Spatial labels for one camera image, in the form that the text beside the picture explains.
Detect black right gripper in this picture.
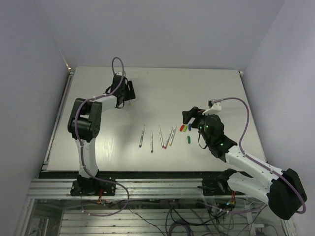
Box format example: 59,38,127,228
183,106,216,145

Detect white pen blue end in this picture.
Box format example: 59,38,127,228
139,124,146,148

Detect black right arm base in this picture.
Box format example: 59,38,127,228
197,169,237,196

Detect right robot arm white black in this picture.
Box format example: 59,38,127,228
182,107,307,220

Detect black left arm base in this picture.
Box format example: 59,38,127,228
70,175,116,197

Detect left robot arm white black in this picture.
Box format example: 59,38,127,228
67,72,136,195

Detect white pen orange end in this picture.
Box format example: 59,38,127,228
164,127,173,149

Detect white pen red end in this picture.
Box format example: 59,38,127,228
158,125,164,148

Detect white pen green end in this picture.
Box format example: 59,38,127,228
150,130,154,153

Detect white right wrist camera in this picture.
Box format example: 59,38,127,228
202,100,222,116

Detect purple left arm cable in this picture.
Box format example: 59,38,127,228
75,57,130,217

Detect aluminium frame rail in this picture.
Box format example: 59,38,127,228
27,178,286,197

